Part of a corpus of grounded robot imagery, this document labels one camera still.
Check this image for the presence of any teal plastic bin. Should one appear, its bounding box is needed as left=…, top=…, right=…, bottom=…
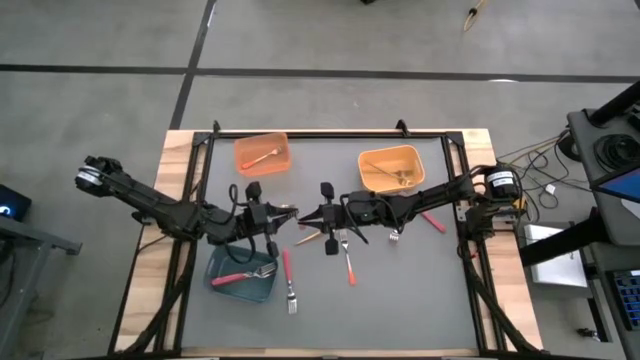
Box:
left=204, top=243, right=279, bottom=304

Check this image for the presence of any black diagonal beam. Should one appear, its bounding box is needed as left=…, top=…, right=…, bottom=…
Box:
left=517, top=205, right=617, bottom=269

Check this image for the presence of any black device with blue light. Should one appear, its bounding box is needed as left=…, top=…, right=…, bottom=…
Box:
left=0, top=183, right=33, bottom=223

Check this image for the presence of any black floor cable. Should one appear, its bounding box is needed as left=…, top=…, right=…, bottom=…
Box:
left=519, top=149, right=562, bottom=211

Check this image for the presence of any dark grey desk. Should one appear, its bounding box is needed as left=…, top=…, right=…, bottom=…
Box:
left=566, top=107, right=640, bottom=247

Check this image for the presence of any yellow floor cable loop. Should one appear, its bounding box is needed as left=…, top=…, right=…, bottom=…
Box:
left=461, top=0, right=489, bottom=33

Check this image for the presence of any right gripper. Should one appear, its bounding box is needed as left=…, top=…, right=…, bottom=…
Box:
left=298, top=181, right=390, bottom=256

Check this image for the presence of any black keyboard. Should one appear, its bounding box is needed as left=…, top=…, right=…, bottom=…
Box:
left=604, top=268, right=640, bottom=347

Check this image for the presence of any white box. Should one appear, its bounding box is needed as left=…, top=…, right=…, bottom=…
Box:
left=522, top=222, right=591, bottom=290

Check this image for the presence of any grey table mat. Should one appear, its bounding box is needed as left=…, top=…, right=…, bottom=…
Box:
left=180, top=136, right=480, bottom=351

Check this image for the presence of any small black floor object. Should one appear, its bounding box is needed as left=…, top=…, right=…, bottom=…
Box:
left=576, top=326, right=602, bottom=344

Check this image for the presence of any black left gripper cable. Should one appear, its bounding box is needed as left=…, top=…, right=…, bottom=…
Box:
left=224, top=182, right=259, bottom=265

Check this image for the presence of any orange translucent plastic bin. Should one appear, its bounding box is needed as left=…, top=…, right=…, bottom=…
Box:
left=232, top=131, right=292, bottom=178

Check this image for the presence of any grey metal stand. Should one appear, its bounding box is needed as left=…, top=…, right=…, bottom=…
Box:
left=0, top=214, right=84, bottom=354

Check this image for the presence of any black coiled cable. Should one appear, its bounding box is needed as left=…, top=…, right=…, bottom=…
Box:
left=592, top=133, right=640, bottom=174

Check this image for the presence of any yellow plastic bin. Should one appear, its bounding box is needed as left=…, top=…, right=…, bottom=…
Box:
left=357, top=143, right=426, bottom=196

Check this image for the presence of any blue laptop screen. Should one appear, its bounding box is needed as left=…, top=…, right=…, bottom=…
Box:
left=589, top=167, right=640, bottom=221

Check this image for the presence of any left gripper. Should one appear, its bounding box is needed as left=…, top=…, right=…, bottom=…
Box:
left=217, top=181, right=300, bottom=259

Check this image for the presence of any black post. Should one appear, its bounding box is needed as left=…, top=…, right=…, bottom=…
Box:
left=587, top=79, right=640, bottom=127

